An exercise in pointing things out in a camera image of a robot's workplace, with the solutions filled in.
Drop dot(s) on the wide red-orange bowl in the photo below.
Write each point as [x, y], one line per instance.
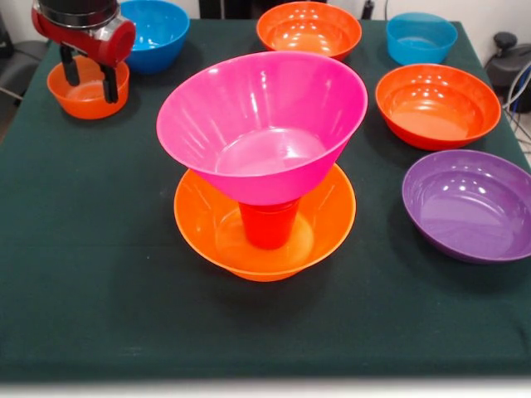
[435, 108]
[309, 29]

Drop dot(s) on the small orange bowl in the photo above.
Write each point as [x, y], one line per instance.
[89, 105]

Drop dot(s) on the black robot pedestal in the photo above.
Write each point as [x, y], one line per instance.
[232, 8]

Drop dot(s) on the wide purple bowl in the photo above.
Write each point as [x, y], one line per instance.
[464, 207]

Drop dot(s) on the dark green tablecloth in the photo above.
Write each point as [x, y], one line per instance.
[265, 323]

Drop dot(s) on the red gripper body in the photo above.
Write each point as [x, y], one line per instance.
[103, 45]

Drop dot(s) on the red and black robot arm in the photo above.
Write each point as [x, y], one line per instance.
[76, 10]

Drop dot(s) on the small light blue bowl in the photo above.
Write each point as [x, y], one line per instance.
[419, 51]

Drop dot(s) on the orange cup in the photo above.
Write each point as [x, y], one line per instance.
[267, 232]

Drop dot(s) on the black cylindrical plug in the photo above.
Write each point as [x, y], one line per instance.
[368, 9]

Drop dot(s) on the large pink bowl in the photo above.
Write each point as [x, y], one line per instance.
[249, 124]

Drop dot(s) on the grey office chair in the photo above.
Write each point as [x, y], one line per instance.
[20, 62]

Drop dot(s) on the large yellow-orange bowl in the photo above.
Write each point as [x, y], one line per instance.
[199, 224]

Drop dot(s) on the large blue bowl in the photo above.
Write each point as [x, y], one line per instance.
[157, 33]

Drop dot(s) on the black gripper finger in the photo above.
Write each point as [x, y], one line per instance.
[110, 85]
[69, 66]

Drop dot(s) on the black office chair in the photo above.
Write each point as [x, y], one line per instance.
[510, 62]

